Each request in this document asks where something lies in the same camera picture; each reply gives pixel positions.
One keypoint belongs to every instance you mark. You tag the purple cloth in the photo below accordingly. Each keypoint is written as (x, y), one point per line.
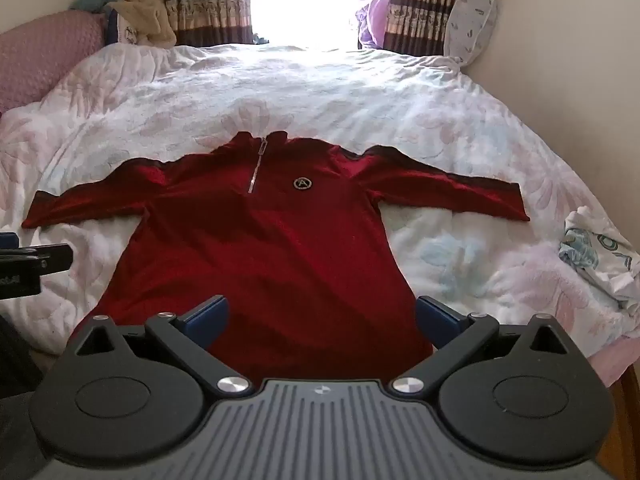
(375, 20)

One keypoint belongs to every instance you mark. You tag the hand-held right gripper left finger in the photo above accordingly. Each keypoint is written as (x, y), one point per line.
(207, 319)

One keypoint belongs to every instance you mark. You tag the crumpled white printed cloth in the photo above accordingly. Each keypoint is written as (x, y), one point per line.
(600, 260)

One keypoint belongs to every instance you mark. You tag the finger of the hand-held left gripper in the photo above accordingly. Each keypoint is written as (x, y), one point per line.
(45, 256)
(7, 238)

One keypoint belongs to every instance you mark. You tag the white floral quilt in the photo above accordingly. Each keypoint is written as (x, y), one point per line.
(325, 90)

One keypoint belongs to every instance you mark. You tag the red zip-neck shirt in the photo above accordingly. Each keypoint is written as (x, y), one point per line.
(280, 260)

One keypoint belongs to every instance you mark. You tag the white pillow with blue trim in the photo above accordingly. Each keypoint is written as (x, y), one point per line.
(122, 31)

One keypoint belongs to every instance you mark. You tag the pink textured pillow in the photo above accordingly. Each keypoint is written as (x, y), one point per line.
(45, 55)

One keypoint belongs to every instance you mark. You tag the white patterned pillow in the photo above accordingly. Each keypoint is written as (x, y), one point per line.
(472, 25)

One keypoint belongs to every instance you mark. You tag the beige fleece blanket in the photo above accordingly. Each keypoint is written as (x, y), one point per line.
(145, 15)

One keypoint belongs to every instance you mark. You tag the wooden bed frame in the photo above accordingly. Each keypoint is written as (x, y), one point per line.
(627, 410)

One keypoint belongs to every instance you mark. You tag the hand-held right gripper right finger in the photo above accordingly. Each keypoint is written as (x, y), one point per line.
(437, 321)

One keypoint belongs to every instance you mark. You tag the pink bed sheet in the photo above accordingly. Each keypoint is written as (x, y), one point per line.
(620, 355)

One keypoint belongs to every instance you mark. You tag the brown striped curtain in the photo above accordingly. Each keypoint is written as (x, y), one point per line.
(210, 5)
(420, 10)

